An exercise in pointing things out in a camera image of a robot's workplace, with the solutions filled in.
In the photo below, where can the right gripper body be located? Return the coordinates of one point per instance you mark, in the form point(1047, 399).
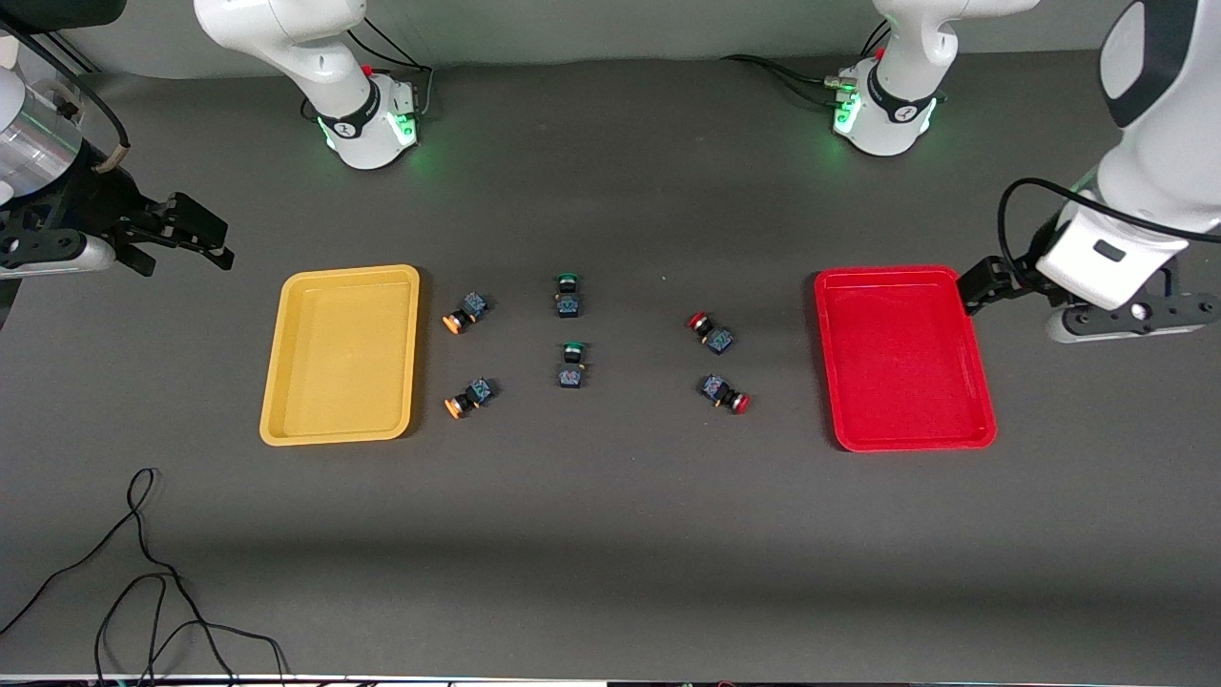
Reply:
point(95, 205)

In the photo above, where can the yellow push button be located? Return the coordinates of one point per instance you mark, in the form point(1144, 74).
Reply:
point(472, 307)
point(477, 391)

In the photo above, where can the red push button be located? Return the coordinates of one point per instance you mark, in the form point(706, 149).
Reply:
point(715, 387)
point(717, 338)

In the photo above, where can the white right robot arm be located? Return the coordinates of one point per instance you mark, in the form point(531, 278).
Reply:
point(324, 67)

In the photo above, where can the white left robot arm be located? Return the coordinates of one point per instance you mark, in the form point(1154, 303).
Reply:
point(1154, 172)

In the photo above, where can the red plastic tray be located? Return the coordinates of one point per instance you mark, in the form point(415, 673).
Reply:
point(901, 363)

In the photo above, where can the yellow plastic tray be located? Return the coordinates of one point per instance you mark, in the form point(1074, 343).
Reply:
point(339, 358)

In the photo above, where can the green push button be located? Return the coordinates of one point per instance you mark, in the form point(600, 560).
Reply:
point(571, 374)
point(569, 303)

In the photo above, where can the dark grey table cloth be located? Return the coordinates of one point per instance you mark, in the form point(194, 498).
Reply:
point(610, 534)

